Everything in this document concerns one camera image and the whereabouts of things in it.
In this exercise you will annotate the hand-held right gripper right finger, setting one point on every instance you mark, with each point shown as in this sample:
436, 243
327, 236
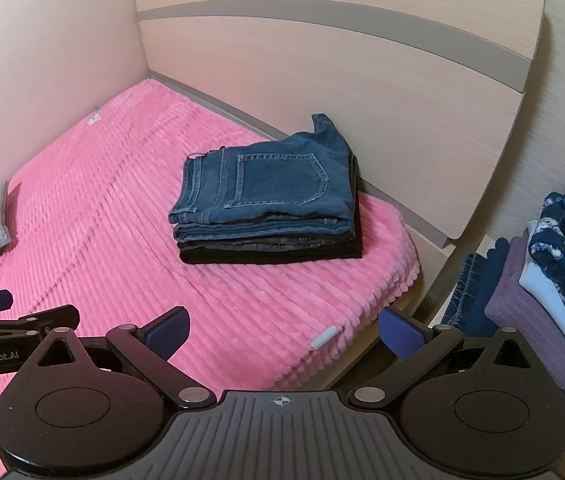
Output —
402, 335

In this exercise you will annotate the folded dark grey jeans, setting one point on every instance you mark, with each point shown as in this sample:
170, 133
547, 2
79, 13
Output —
262, 245

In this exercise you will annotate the folded black pants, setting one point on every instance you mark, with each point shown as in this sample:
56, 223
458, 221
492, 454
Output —
287, 256

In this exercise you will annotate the white folded cloth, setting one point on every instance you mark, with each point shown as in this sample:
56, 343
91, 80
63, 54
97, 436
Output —
562, 310

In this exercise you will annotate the plain navy cloth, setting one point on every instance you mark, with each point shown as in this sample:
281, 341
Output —
497, 255

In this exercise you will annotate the blue denim jeans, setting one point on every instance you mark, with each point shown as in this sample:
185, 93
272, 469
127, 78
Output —
272, 180

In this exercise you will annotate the stack of folded clothes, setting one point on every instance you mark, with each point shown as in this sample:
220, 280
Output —
527, 310

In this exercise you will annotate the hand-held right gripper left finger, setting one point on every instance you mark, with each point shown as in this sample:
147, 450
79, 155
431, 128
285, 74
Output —
167, 332

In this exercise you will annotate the pink ribbed fleece blanket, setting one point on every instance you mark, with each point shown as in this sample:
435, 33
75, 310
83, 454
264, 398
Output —
112, 210

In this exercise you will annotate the navy printed fleece cloth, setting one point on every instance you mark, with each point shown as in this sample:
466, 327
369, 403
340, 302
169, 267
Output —
562, 245

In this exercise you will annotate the frayed blue denim garment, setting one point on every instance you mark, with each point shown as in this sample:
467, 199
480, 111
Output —
467, 290

